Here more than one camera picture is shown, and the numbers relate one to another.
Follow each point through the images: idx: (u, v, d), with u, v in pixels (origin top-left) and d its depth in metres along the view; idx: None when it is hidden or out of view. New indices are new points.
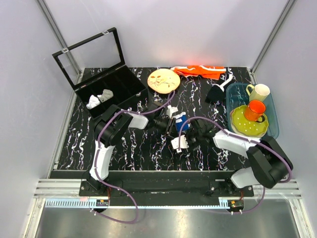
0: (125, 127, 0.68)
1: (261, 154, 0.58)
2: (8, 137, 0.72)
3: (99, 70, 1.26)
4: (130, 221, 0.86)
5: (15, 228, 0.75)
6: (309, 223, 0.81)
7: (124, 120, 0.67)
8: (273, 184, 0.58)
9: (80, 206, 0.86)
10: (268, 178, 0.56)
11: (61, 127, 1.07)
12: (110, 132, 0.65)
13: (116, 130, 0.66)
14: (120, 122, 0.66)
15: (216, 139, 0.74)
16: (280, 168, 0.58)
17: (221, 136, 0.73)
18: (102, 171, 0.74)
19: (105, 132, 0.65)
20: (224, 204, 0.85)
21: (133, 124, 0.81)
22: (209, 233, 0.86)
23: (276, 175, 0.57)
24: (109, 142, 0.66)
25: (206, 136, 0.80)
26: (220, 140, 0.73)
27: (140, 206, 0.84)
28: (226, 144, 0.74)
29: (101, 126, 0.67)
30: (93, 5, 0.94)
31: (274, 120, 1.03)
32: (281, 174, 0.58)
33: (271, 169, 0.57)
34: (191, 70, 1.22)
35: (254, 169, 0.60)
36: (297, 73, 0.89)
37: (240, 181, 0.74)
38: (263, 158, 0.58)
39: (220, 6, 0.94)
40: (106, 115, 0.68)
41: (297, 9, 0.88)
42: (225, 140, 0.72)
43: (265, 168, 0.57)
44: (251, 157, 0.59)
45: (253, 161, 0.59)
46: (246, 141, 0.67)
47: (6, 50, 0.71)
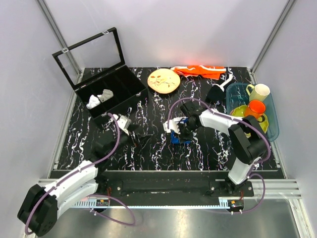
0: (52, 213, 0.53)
1: (242, 132, 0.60)
2: (8, 137, 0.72)
3: (99, 70, 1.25)
4: (129, 223, 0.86)
5: (15, 227, 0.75)
6: (309, 224, 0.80)
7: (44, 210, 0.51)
8: (250, 160, 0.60)
9: (80, 206, 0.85)
10: (246, 154, 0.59)
11: (60, 127, 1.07)
12: (36, 224, 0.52)
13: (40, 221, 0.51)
14: (43, 213, 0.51)
15: (201, 116, 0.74)
16: (259, 145, 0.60)
17: (207, 114, 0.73)
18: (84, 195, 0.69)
19: (32, 224, 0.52)
20: (224, 204, 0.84)
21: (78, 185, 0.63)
22: (209, 233, 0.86)
23: (254, 152, 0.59)
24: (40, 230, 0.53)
25: (194, 115, 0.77)
26: (205, 118, 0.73)
27: (140, 206, 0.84)
28: (211, 124, 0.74)
29: (26, 217, 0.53)
30: (93, 5, 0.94)
31: (274, 120, 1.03)
32: (259, 150, 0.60)
33: (249, 146, 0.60)
34: (191, 70, 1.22)
35: (234, 145, 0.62)
36: (297, 73, 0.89)
37: (234, 174, 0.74)
38: (242, 135, 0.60)
39: (220, 6, 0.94)
40: (26, 204, 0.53)
41: (297, 9, 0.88)
42: (210, 120, 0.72)
43: (244, 144, 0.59)
44: (232, 134, 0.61)
45: (234, 138, 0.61)
46: (230, 120, 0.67)
47: (6, 50, 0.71)
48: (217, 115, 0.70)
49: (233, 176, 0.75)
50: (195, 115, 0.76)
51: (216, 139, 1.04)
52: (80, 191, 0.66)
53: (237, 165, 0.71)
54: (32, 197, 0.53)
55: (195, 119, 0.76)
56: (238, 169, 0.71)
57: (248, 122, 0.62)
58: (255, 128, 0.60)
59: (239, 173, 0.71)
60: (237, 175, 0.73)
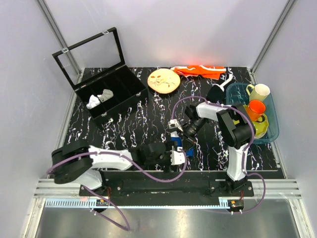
0: (79, 172, 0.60)
1: (228, 116, 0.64)
2: (8, 136, 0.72)
3: (99, 70, 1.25)
4: (125, 227, 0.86)
5: (15, 227, 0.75)
6: (310, 224, 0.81)
7: (78, 165, 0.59)
8: (235, 143, 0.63)
9: (80, 206, 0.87)
10: (231, 137, 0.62)
11: (60, 127, 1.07)
12: (62, 171, 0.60)
13: (66, 171, 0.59)
14: (74, 166, 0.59)
15: (197, 107, 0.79)
16: (245, 131, 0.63)
17: (202, 105, 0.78)
18: (88, 184, 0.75)
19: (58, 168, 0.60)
20: (224, 204, 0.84)
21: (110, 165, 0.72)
22: (209, 233, 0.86)
23: (238, 136, 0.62)
24: (57, 179, 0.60)
25: (191, 107, 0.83)
26: (201, 109, 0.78)
27: (140, 206, 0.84)
28: (205, 115, 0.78)
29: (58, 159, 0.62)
30: (93, 5, 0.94)
31: (274, 120, 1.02)
32: (243, 135, 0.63)
33: (235, 129, 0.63)
34: (191, 70, 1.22)
35: (222, 129, 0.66)
36: (297, 72, 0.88)
37: (231, 169, 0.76)
38: (229, 118, 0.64)
39: (220, 7, 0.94)
40: (67, 149, 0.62)
41: (297, 9, 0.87)
42: (204, 109, 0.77)
43: (229, 126, 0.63)
44: (220, 118, 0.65)
45: (221, 121, 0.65)
46: (219, 107, 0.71)
47: (6, 50, 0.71)
48: (210, 105, 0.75)
49: (230, 173, 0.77)
50: (192, 106, 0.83)
51: (216, 139, 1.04)
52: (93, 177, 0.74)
53: (231, 159, 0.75)
54: (76, 148, 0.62)
55: (193, 110, 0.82)
56: (233, 161, 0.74)
57: (236, 108, 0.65)
58: (242, 112, 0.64)
59: (235, 166, 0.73)
60: (233, 171, 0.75)
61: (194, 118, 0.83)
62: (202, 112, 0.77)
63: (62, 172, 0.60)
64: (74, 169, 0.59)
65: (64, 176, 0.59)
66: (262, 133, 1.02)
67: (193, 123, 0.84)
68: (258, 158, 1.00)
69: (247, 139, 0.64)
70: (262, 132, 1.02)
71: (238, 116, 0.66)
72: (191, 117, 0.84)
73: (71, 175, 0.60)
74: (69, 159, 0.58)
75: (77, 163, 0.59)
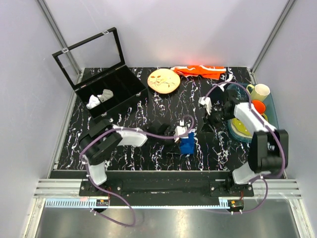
0: (112, 147, 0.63)
1: (264, 143, 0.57)
2: (8, 136, 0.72)
3: (99, 70, 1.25)
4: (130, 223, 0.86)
5: (15, 227, 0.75)
6: (309, 224, 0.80)
7: (110, 141, 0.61)
8: (257, 169, 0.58)
9: (80, 206, 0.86)
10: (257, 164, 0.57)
11: (60, 127, 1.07)
12: (93, 151, 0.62)
13: (99, 148, 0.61)
14: (105, 143, 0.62)
15: (237, 107, 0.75)
16: (273, 162, 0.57)
17: (244, 109, 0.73)
18: (96, 176, 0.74)
19: (89, 150, 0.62)
20: (224, 204, 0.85)
21: (129, 141, 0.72)
22: (209, 233, 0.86)
23: (265, 165, 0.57)
24: (91, 160, 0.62)
25: (232, 101, 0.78)
26: (240, 111, 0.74)
27: (140, 206, 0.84)
28: (243, 119, 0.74)
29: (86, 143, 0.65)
30: (93, 5, 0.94)
31: (274, 120, 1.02)
32: (270, 166, 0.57)
33: (263, 156, 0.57)
34: (191, 70, 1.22)
35: (251, 150, 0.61)
36: (297, 72, 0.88)
37: (238, 174, 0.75)
38: (263, 145, 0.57)
39: (220, 7, 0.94)
40: (93, 131, 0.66)
41: (297, 9, 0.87)
42: (243, 113, 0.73)
43: (260, 152, 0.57)
44: (254, 140, 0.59)
45: (253, 142, 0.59)
46: (261, 124, 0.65)
47: (6, 50, 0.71)
48: (251, 113, 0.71)
49: (235, 174, 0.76)
50: (233, 101, 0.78)
51: (216, 139, 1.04)
52: (102, 169, 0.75)
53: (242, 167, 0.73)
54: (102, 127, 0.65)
55: (230, 104, 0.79)
56: (243, 171, 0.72)
57: (277, 136, 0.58)
58: (280, 144, 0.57)
59: (243, 177, 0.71)
60: (239, 177, 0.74)
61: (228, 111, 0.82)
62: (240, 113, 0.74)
63: (94, 152, 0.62)
64: (108, 144, 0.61)
65: (99, 154, 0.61)
66: None
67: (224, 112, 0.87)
68: None
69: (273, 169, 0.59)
70: None
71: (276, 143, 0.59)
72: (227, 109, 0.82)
73: (105, 151, 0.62)
74: (99, 137, 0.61)
75: (108, 139, 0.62)
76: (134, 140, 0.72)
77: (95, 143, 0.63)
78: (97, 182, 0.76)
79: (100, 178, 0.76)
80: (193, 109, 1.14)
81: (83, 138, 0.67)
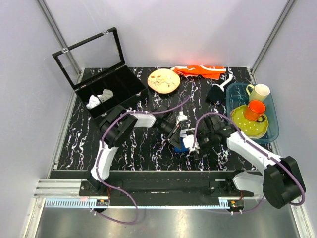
0: (130, 128, 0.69)
1: (279, 176, 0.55)
2: (8, 136, 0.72)
3: (99, 70, 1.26)
4: (130, 222, 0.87)
5: (15, 228, 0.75)
6: (309, 224, 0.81)
7: (128, 122, 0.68)
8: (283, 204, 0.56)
9: (80, 206, 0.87)
10: (280, 200, 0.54)
11: (60, 128, 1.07)
12: (115, 134, 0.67)
13: (120, 131, 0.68)
14: (125, 125, 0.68)
15: (230, 140, 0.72)
16: (292, 190, 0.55)
17: (237, 141, 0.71)
18: (104, 169, 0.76)
19: (110, 134, 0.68)
20: (224, 204, 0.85)
21: (140, 123, 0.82)
22: (209, 233, 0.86)
23: (288, 197, 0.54)
24: (114, 142, 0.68)
25: (219, 133, 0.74)
26: (235, 144, 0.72)
27: (140, 206, 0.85)
28: (238, 148, 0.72)
29: (104, 127, 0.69)
30: (93, 4, 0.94)
31: (274, 120, 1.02)
32: (292, 197, 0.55)
33: (285, 192, 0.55)
34: (191, 70, 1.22)
35: (267, 186, 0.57)
36: (297, 72, 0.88)
37: (242, 183, 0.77)
38: (279, 179, 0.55)
39: (220, 7, 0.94)
40: (111, 117, 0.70)
41: (297, 9, 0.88)
42: (238, 146, 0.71)
43: (280, 189, 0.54)
44: (268, 176, 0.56)
45: (268, 179, 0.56)
46: (265, 157, 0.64)
47: (6, 50, 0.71)
48: (248, 144, 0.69)
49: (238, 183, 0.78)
50: (221, 134, 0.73)
51: None
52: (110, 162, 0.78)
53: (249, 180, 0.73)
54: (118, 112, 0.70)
55: (221, 138, 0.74)
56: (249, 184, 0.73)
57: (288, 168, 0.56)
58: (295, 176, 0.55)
59: (249, 187, 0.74)
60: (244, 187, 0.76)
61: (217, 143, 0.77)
62: (237, 147, 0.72)
63: (116, 135, 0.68)
64: (127, 126, 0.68)
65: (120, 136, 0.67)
66: (262, 133, 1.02)
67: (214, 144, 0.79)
68: None
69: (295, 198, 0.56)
70: (262, 132, 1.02)
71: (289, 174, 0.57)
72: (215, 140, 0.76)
73: (125, 133, 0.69)
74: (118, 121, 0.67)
75: (126, 121, 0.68)
76: (146, 122, 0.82)
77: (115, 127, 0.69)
78: (103, 176, 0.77)
79: (105, 173, 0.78)
80: (193, 109, 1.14)
81: (102, 124, 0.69)
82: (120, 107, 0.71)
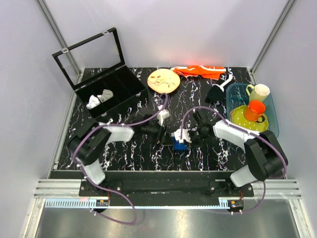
0: (102, 144, 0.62)
1: (258, 147, 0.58)
2: (8, 136, 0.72)
3: (99, 70, 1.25)
4: (130, 222, 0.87)
5: (15, 228, 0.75)
6: (309, 224, 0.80)
7: (100, 137, 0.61)
8: (265, 177, 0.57)
9: (80, 206, 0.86)
10: (262, 171, 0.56)
11: (60, 127, 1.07)
12: (85, 151, 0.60)
13: (90, 148, 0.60)
14: (96, 140, 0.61)
15: (215, 127, 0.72)
16: (276, 162, 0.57)
17: (221, 126, 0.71)
18: (96, 175, 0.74)
19: (80, 150, 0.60)
20: (224, 204, 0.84)
21: (118, 136, 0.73)
22: (209, 234, 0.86)
23: (270, 169, 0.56)
24: (85, 160, 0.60)
25: (207, 124, 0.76)
26: (220, 129, 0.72)
27: (137, 206, 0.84)
28: (225, 134, 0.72)
29: (75, 145, 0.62)
30: (93, 5, 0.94)
31: (274, 120, 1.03)
32: (275, 168, 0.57)
33: (265, 162, 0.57)
34: (191, 70, 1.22)
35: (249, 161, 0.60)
36: (297, 73, 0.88)
37: (238, 178, 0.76)
38: (259, 150, 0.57)
39: (220, 7, 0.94)
40: (82, 132, 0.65)
41: (297, 9, 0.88)
42: (224, 131, 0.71)
43: (260, 160, 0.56)
44: (248, 149, 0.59)
45: (249, 152, 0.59)
46: (245, 133, 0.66)
47: (6, 50, 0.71)
48: (232, 127, 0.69)
49: (235, 179, 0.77)
50: (208, 124, 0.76)
51: (216, 139, 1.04)
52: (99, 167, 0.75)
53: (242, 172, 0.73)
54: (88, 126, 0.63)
55: (209, 129, 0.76)
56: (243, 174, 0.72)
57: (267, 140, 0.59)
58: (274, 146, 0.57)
59: (244, 179, 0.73)
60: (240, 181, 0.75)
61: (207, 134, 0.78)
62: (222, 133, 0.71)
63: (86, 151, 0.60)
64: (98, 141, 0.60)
65: (91, 152, 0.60)
66: None
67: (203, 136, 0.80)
68: None
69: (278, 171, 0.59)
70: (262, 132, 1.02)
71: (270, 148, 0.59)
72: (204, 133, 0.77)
73: (97, 149, 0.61)
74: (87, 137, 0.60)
75: (97, 136, 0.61)
76: (123, 135, 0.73)
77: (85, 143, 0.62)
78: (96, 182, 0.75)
79: (97, 178, 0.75)
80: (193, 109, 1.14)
81: (71, 141, 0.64)
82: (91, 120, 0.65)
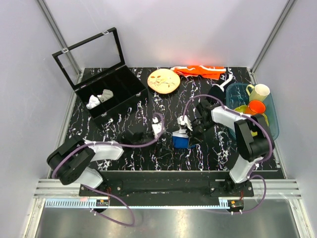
0: (84, 164, 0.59)
1: (246, 127, 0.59)
2: (8, 136, 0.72)
3: (99, 70, 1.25)
4: (128, 224, 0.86)
5: (15, 228, 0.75)
6: (309, 224, 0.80)
7: (81, 157, 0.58)
8: (250, 157, 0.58)
9: (80, 206, 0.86)
10: (247, 150, 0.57)
11: (60, 127, 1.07)
12: (64, 170, 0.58)
13: (71, 167, 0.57)
14: (76, 159, 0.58)
15: (212, 112, 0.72)
16: (262, 144, 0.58)
17: (217, 110, 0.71)
18: (90, 181, 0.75)
19: (60, 169, 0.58)
20: (224, 204, 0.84)
21: (105, 155, 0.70)
22: (209, 234, 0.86)
23: (255, 149, 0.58)
24: (64, 179, 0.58)
25: (206, 110, 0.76)
26: (216, 114, 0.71)
27: (132, 206, 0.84)
28: (220, 118, 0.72)
29: (55, 161, 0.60)
30: (93, 5, 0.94)
31: (274, 120, 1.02)
32: (261, 149, 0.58)
33: (251, 142, 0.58)
34: (191, 70, 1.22)
35: (237, 141, 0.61)
36: (297, 72, 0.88)
37: (235, 172, 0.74)
38: (247, 130, 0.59)
39: (220, 7, 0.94)
40: (64, 148, 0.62)
41: (297, 9, 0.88)
42: (220, 114, 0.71)
43: (246, 139, 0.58)
44: (237, 129, 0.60)
45: (237, 132, 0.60)
46: (238, 116, 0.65)
47: (6, 50, 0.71)
48: (228, 111, 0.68)
49: (233, 174, 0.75)
50: (207, 110, 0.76)
51: (216, 139, 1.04)
52: (93, 173, 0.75)
53: (237, 164, 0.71)
54: None
55: (207, 114, 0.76)
56: (239, 167, 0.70)
57: (256, 121, 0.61)
58: (262, 126, 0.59)
59: (239, 171, 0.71)
60: (237, 174, 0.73)
61: (206, 120, 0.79)
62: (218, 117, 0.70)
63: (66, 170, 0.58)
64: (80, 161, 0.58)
65: (71, 172, 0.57)
66: None
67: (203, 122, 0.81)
68: None
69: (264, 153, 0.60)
70: None
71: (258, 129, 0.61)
72: (204, 119, 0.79)
73: (78, 169, 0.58)
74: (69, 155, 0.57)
75: (79, 156, 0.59)
76: (110, 153, 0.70)
77: (67, 161, 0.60)
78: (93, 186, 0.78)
79: (93, 183, 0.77)
80: (193, 109, 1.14)
81: (52, 156, 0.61)
82: None
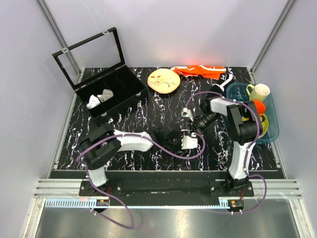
0: (109, 154, 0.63)
1: (237, 111, 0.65)
2: (8, 135, 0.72)
3: (99, 70, 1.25)
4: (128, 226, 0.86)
5: (15, 228, 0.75)
6: (309, 224, 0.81)
7: (108, 148, 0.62)
8: (238, 139, 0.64)
9: (80, 206, 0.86)
10: (237, 132, 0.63)
11: (60, 127, 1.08)
12: (91, 156, 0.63)
13: (97, 155, 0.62)
14: (103, 148, 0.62)
15: (211, 102, 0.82)
16: (251, 128, 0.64)
17: (216, 99, 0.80)
18: (96, 178, 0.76)
19: (88, 154, 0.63)
20: (224, 204, 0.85)
21: (132, 146, 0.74)
22: (209, 234, 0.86)
23: (244, 132, 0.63)
24: (89, 164, 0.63)
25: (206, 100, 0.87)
26: (215, 103, 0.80)
27: (130, 206, 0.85)
28: (218, 108, 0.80)
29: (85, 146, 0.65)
30: (93, 4, 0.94)
31: (274, 120, 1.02)
32: (248, 133, 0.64)
33: (241, 125, 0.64)
34: (191, 70, 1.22)
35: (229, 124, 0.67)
36: (297, 72, 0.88)
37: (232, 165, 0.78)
38: (237, 114, 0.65)
39: (220, 7, 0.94)
40: (94, 136, 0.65)
41: (297, 9, 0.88)
42: (217, 104, 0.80)
43: (237, 121, 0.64)
44: (229, 112, 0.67)
45: (229, 115, 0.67)
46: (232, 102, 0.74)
47: (6, 50, 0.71)
48: (223, 100, 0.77)
49: (232, 170, 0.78)
50: (207, 100, 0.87)
51: (216, 139, 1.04)
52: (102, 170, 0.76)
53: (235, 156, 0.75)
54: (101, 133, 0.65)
55: (207, 104, 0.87)
56: (236, 159, 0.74)
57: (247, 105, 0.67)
58: (252, 110, 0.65)
59: (236, 161, 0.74)
60: (235, 169, 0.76)
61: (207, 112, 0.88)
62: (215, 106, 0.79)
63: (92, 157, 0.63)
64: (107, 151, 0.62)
65: (96, 160, 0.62)
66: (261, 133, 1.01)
67: (205, 116, 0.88)
68: (258, 158, 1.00)
69: (252, 137, 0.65)
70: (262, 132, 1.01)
71: (248, 113, 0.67)
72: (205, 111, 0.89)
73: (102, 158, 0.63)
74: (96, 144, 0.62)
75: (106, 147, 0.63)
76: (137, 146, 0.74)
77: (94, 148, 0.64)
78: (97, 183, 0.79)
79: (99, 181, 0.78)
80: (193, 109, 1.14)
81: (83, 141, 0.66)
82: (107, 127, 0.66)
